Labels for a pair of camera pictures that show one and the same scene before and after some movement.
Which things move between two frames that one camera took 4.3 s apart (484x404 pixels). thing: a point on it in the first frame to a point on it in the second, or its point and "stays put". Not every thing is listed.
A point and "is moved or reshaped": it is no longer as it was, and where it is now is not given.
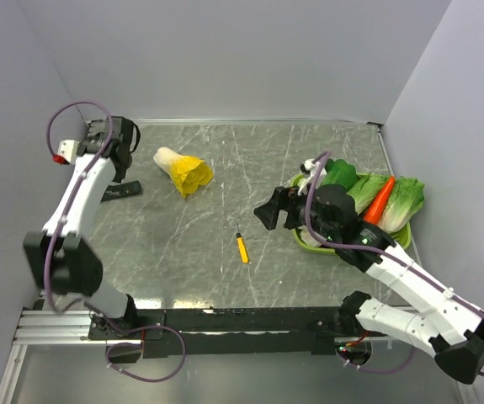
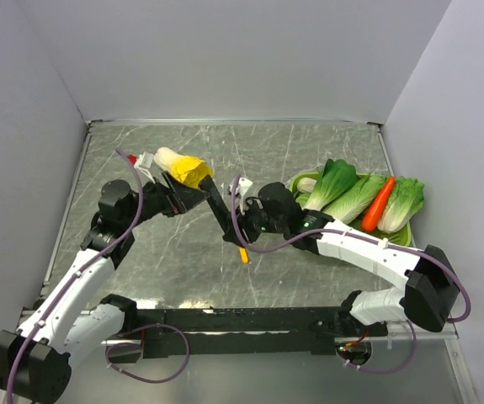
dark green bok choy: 339,172 stays put
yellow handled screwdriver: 242,247 stays put
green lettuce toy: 405,200 stays put
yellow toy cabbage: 187,172 stays put
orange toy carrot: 374,211 stays put
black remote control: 121,190 is moved or reshaped
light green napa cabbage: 364,191 stays put
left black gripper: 119,177 to 178,197
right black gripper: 283,198 to 242,222
